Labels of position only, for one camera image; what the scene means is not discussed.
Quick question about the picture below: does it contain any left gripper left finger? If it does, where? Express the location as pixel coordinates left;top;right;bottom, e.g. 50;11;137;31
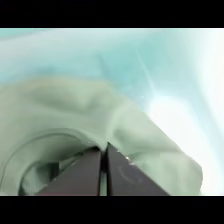
37;146;102;197

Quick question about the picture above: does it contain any pale green T-shirt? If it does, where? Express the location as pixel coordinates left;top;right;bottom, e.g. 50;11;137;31
0;77;204;197

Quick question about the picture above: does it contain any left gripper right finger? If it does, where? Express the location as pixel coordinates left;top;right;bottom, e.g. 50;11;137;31
106;142;170;197

